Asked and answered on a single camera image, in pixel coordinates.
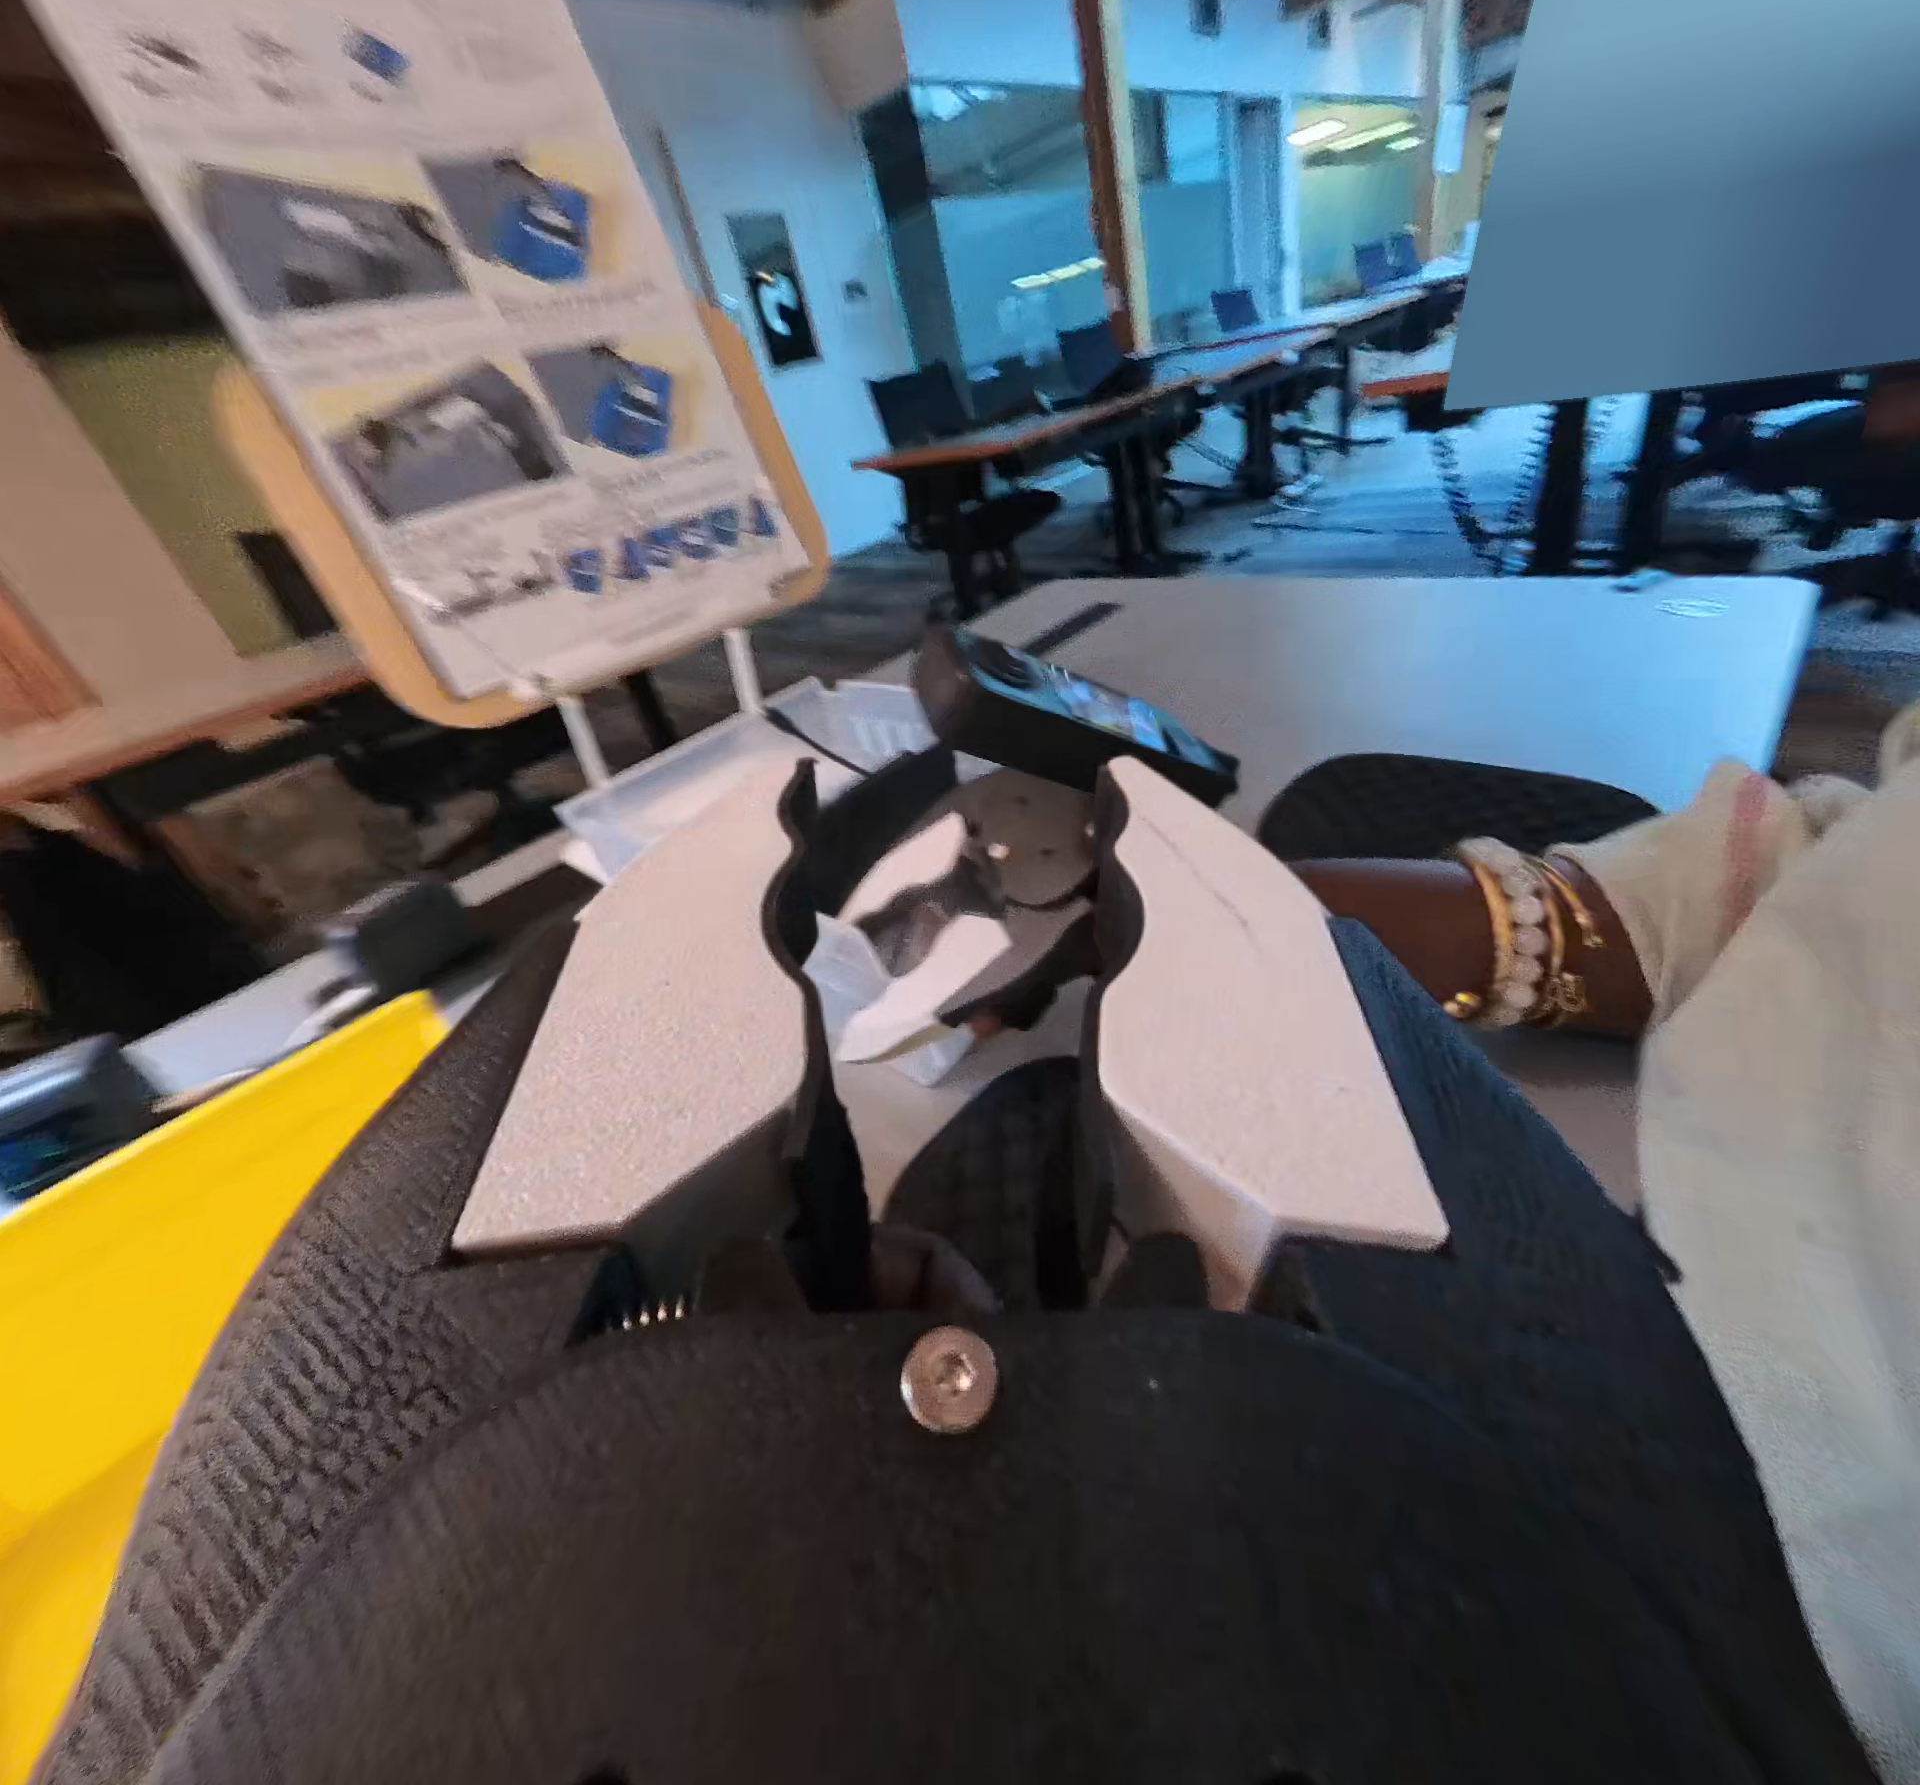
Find person's right hand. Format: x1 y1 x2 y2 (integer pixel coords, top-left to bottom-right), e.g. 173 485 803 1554
1288 855 1478 1017

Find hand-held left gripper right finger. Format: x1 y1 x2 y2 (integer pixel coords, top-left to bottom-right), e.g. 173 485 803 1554
1074 756 1452 1312

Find instruction sheet board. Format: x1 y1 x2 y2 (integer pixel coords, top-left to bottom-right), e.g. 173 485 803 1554
0 0 831 731

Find clear plastic bin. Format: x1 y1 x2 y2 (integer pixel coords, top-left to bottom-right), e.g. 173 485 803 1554
766 674 980 1088

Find yellow plastic bin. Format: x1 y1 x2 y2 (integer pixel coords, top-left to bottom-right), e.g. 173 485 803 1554
0 988 454 1785

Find small grey box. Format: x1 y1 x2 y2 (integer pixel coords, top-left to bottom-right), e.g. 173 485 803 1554
0 1032 163 1205
350 878 492 996

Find black office chair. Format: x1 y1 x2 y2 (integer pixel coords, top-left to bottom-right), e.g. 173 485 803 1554
868 358 1065 564

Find person's right forearm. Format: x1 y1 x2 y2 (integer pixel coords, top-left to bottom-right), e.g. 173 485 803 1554
1547 847 1659 1045

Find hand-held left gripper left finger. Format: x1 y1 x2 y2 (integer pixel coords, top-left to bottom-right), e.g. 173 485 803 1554
451 756 877 1312

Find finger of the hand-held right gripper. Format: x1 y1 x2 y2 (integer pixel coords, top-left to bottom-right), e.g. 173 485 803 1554
837 814 1008 977
879 910 1085 1052

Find wooden office desk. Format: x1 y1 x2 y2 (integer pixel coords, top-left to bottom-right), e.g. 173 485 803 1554
851 300 1464 618
1354 366 1920 582

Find wooden support post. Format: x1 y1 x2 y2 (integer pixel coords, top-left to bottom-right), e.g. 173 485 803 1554
1054 0 1158 358

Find white phone booth door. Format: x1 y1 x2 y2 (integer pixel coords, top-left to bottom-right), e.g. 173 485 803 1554
650 124 868 559

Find black mesh wrist rest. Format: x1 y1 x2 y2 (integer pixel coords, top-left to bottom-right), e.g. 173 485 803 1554
887 751 1662 1236

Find beaded wrist bracelets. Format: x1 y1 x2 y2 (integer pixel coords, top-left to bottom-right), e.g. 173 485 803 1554
1440 834 1609 1036

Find person's cream sweater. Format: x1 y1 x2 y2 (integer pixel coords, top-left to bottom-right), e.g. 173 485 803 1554
1560 701 1920 1785

